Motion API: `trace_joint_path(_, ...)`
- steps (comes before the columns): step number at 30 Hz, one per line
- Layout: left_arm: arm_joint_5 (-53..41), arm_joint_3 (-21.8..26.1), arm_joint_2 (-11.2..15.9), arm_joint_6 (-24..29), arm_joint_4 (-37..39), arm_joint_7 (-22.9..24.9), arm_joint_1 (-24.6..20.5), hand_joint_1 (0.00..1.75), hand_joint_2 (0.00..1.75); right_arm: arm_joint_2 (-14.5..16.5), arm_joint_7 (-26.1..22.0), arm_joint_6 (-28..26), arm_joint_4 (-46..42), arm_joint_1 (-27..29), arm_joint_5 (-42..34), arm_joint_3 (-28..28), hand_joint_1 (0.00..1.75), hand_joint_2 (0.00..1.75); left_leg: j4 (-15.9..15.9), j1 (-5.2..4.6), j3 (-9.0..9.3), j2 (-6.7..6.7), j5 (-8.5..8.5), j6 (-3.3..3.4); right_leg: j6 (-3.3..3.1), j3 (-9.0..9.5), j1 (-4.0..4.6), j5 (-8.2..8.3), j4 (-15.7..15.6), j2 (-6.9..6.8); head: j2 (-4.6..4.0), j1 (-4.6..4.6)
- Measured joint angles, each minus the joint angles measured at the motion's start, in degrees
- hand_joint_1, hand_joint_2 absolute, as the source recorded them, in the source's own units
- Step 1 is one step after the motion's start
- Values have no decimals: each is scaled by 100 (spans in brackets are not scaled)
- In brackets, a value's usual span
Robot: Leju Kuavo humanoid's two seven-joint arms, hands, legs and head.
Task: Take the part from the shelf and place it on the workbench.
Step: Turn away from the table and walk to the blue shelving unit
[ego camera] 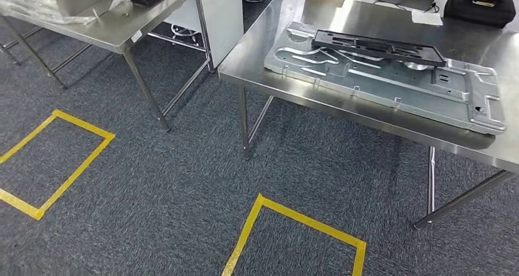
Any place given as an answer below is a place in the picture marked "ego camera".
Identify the stainless steel workbench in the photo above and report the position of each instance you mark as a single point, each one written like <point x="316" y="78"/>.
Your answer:
<point x="284" y="6"/>

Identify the yellow floor tape square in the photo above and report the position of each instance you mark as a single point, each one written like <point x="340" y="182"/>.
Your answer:
<point x="308" y="221"/>

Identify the white cabinet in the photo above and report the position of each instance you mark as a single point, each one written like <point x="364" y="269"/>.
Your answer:
<point x="223" y="23"/>

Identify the stamped sheet metal panel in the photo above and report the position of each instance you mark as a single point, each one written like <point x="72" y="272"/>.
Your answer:
<point x="405" y="89"/>

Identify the white table label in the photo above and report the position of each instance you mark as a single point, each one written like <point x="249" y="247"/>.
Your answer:
<point x="137" y="36"/>

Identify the stainless steel table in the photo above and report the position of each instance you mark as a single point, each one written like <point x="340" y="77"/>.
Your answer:
<point x="101" y="33"/>

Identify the white paper sheet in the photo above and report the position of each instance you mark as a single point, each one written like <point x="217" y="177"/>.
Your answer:
<point x="425" y="18"/>

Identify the black bag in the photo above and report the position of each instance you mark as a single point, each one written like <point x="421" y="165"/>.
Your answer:
<point x="478" y="16"/>

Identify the yellow bag tag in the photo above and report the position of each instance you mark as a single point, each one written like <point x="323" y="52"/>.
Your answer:
<point x="483" y="3"/>

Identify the clear plastic wrap sheet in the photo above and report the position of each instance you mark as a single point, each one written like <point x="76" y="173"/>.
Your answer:
<point x="24" y="6"/>

